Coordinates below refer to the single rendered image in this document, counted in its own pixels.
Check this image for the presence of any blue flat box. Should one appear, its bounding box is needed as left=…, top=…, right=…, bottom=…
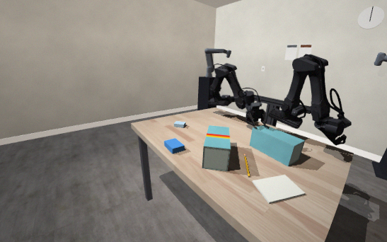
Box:
left=164, top=138, right=185, bottom=154

